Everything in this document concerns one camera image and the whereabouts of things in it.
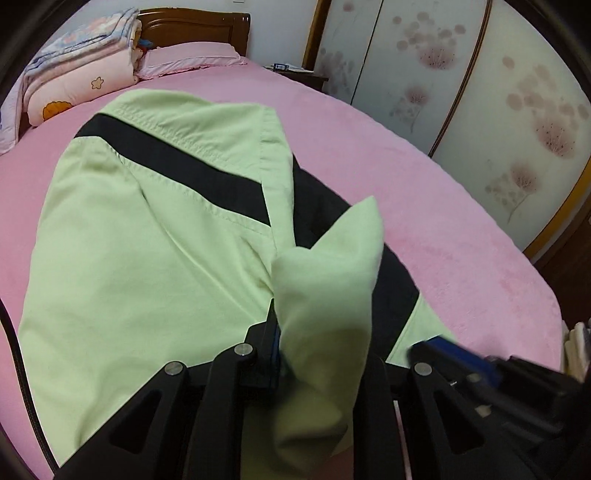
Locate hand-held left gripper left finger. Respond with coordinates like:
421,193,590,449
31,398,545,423
60,308,283,480

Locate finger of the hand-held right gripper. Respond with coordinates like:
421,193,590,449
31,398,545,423
431,338,504,388
410,342,463,378

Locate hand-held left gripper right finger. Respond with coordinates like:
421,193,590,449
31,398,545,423
323,353,505,480

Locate green and black hooded jacket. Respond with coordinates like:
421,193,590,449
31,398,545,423
18,88,462,480

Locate white slatted object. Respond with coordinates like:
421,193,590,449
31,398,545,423
561,320,591,380

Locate bed with pink sheet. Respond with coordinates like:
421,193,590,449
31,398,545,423
0,44,567,480

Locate floral sliding door wardrobe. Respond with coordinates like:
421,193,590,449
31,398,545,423
302,0,591,278

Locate dark wooden nightstand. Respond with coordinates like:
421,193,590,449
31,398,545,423
263,62,330,96

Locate pink pillow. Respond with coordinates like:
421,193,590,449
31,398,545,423
139,43,243,80

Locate folded pink quilt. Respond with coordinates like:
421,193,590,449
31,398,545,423
22,45,142,128

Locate wooden headboard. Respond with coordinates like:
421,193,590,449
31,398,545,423
137,6,253,59

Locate handbag print cushion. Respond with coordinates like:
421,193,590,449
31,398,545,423
0,92,29,156

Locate black cable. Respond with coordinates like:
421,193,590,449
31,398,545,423
0,299,62,472

